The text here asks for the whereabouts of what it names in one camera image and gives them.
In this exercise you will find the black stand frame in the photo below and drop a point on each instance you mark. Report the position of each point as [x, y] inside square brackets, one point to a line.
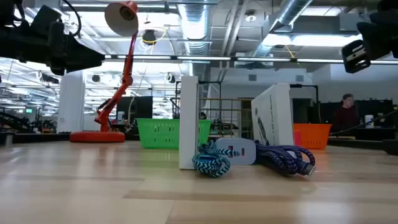
[306, 86]

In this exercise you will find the white building pillar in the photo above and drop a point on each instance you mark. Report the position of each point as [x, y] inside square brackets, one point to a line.
[71, 102]

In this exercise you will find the green plastic basket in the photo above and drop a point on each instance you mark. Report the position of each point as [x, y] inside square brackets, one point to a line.
[155, 133]

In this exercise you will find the silver smooth ventilation duct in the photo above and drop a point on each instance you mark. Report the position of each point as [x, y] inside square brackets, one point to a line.
[292, 12]

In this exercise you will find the white box with green side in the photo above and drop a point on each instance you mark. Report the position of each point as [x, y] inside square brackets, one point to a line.
[188, 124]

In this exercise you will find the white product box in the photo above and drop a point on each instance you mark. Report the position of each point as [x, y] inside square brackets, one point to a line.
[276, 115]

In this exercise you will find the red desk lamp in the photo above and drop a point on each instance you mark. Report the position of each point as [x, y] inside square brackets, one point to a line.
[107, 137]

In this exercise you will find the black monitor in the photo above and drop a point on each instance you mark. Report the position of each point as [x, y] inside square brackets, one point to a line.
[140, 109]

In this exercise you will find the white canister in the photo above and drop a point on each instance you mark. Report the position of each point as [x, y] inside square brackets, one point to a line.
[369, 121]

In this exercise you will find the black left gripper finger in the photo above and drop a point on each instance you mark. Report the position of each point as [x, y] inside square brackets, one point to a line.
[81, 57]

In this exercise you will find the silver ribbed ventilation duct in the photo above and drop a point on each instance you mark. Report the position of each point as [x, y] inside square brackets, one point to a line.
[194, 18]

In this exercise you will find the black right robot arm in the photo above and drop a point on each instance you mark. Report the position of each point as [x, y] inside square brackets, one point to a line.
[388, 4]

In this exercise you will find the white wall charger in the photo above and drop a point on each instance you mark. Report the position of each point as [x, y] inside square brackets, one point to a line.
[245, 155]

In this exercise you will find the long LED light bar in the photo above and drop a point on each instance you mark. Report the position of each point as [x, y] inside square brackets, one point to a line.
[202, 58]

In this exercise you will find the person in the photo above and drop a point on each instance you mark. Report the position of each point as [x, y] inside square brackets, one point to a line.
[345, 118]

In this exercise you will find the black aluminium table frame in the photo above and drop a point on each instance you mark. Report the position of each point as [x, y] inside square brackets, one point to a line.
[37, 137]

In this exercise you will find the orange plastic basket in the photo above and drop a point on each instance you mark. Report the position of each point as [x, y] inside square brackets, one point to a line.
[314, 135]

